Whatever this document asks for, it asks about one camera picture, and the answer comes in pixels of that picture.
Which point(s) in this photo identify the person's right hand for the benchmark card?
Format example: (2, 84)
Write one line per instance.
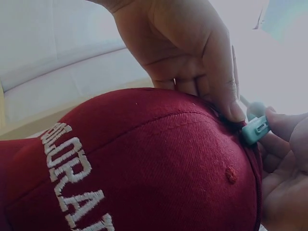
(286, 190)

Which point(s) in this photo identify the person's left hand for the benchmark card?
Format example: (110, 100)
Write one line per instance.
(173, 41)

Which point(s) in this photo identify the red cap with white embroidery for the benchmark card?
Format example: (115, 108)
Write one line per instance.
(144, 163)

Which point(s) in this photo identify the small teal plastic tool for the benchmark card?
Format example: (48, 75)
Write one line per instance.
(255, 130)

